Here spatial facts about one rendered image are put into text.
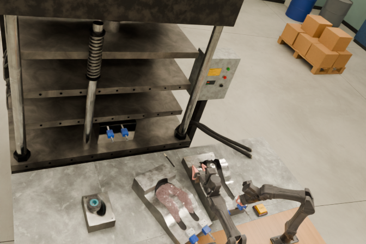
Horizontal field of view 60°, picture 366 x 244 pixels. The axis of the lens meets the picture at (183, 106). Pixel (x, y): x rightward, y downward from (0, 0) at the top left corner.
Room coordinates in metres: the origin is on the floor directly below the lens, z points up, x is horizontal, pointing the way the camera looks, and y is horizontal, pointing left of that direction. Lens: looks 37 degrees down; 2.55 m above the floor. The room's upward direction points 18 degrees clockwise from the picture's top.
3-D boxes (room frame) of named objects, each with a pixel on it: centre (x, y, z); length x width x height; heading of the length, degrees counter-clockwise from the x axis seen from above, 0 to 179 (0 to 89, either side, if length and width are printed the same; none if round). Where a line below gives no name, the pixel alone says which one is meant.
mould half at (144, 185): (1.25, -0.12, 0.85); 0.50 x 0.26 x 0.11; 52
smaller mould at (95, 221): (1.05, 0.28, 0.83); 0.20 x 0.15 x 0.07; 35
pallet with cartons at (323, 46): (6.34, -2.13, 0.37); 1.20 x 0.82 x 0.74; 35
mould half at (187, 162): (1.53, -0.37, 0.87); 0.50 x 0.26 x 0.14; 35
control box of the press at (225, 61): (2.23, -0.14, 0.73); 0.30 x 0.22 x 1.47; 125
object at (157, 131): (1.91, 0.63, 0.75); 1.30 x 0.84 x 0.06; 125
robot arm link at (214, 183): (1.12, -0.30, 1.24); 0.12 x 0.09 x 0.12; 32
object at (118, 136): (1.87, 0.54, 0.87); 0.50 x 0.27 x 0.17; 35
